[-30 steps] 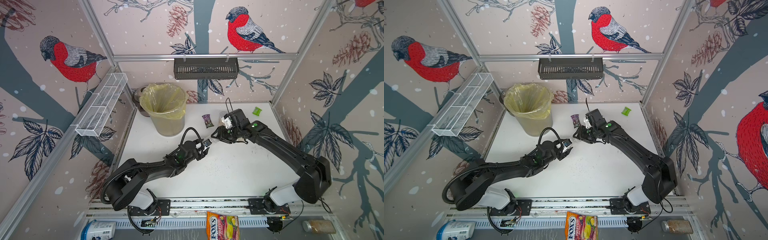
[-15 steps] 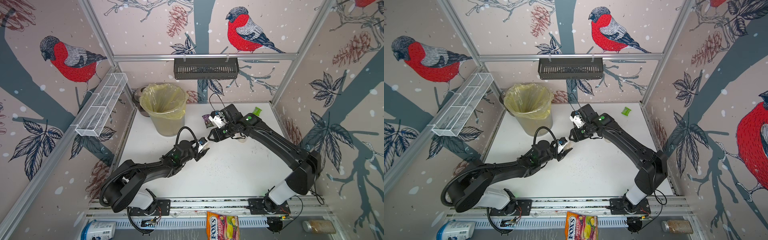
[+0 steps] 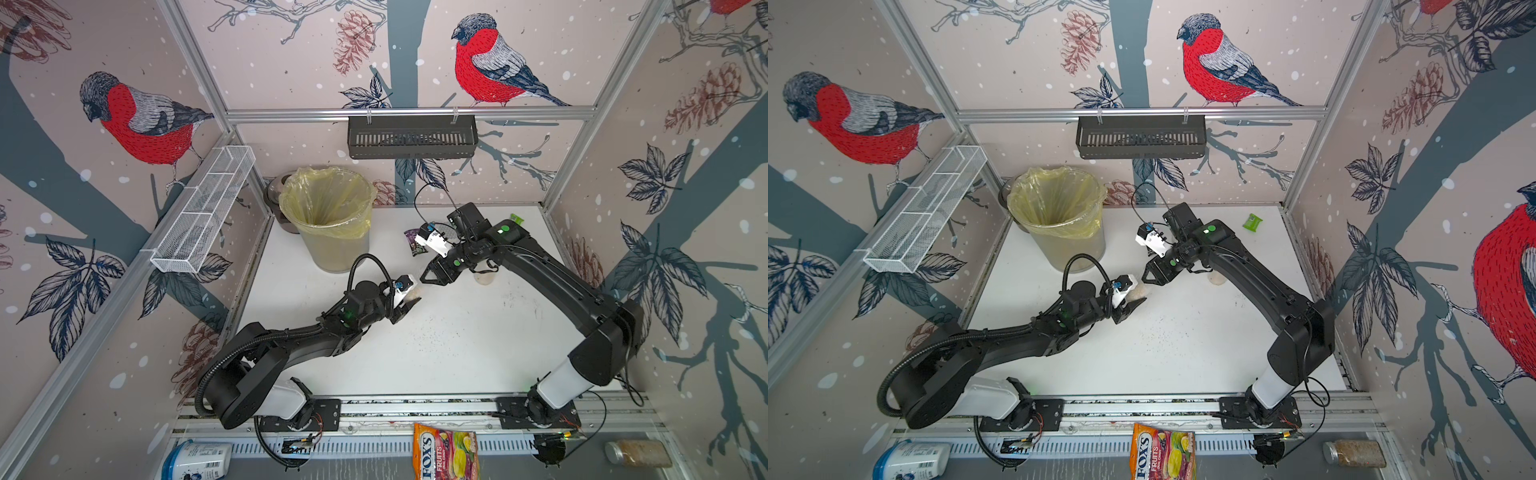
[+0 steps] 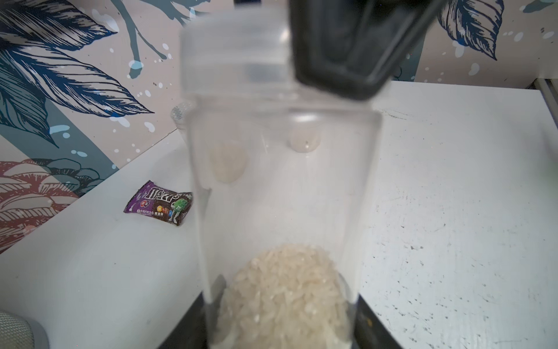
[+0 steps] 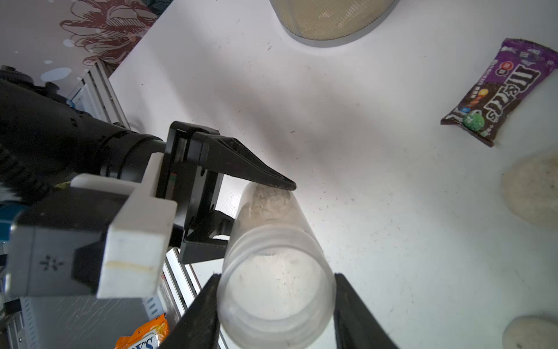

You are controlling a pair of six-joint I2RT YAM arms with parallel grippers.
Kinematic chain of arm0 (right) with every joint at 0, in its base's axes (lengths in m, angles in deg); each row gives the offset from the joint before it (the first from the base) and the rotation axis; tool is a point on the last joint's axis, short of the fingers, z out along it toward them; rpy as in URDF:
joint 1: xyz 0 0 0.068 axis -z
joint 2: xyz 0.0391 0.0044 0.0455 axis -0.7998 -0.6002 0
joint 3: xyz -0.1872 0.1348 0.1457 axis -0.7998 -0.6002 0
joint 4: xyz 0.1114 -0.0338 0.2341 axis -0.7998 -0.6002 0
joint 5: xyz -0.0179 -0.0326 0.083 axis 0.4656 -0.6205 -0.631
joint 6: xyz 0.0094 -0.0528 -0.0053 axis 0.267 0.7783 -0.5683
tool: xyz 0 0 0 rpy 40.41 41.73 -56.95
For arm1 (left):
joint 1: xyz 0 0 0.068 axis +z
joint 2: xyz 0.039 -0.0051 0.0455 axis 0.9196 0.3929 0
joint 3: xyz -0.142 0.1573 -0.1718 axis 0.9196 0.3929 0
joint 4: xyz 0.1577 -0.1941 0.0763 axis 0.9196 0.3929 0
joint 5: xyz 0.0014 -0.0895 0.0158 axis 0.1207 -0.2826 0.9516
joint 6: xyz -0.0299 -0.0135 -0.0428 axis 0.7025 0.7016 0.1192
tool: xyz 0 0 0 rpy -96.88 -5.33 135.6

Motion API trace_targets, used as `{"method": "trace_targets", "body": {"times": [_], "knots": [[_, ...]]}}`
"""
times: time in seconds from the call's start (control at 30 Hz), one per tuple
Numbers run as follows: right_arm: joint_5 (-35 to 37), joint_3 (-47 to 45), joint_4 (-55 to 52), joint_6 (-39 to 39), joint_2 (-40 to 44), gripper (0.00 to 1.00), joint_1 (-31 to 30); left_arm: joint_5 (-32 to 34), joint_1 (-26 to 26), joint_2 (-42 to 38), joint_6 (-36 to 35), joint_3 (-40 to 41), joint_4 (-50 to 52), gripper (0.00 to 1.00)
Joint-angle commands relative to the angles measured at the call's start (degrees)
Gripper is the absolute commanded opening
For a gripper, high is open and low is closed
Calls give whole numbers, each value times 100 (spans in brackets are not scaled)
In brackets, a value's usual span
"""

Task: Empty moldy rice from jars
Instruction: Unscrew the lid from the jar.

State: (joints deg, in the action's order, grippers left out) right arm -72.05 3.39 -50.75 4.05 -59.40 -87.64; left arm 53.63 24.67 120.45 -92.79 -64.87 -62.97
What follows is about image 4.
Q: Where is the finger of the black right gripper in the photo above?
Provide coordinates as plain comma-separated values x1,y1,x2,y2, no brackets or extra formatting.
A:
289,0,447,101

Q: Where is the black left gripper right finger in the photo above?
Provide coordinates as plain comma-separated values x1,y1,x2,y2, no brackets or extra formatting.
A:
355,296,403,349

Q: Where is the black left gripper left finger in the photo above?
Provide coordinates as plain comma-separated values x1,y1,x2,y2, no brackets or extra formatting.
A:
158,293,207,349

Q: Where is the purple candy packet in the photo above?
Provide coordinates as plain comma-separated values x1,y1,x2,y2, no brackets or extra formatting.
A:
124,180,193,226

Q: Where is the bin with yellow bag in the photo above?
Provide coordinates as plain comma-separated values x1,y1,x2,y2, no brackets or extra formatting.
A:
0,311,50,349

